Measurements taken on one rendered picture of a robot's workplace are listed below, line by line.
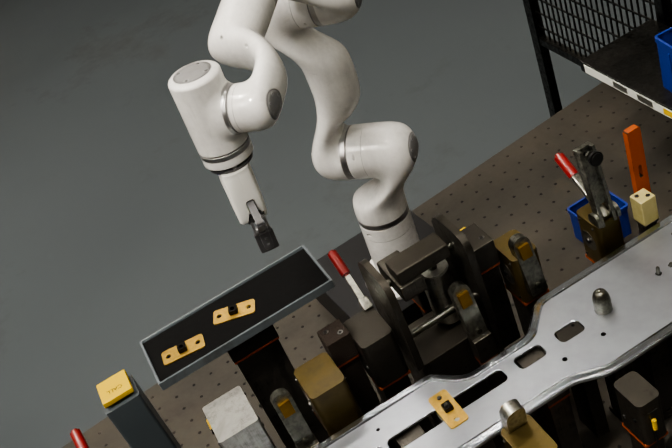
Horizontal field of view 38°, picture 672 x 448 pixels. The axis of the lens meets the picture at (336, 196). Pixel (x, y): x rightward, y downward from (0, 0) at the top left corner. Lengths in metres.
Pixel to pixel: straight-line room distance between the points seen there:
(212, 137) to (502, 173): 1.33
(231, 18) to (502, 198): 1.20
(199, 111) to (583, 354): 0.79
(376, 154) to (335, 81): 0.20
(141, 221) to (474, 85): 1.61
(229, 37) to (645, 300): 0.87
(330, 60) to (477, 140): 2.17
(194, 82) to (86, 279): 2.89
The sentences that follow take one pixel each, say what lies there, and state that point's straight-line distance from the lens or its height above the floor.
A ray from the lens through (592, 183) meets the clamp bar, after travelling 1.88.
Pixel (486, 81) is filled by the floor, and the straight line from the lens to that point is 4.37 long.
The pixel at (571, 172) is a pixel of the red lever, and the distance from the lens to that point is 1.93.
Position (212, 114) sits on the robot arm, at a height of 1.64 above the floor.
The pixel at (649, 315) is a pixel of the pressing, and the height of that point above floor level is 1.00.
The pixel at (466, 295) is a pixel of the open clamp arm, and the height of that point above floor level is 1.09.
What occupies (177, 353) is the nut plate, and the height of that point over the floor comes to 1.16.
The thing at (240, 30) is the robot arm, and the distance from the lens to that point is 1.55.
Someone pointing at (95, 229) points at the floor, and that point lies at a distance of 4.55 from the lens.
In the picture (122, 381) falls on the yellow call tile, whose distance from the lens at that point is 1.86.
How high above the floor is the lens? 2.33
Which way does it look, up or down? 36 degrees down
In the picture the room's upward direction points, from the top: 23 degrees counter-clockwise
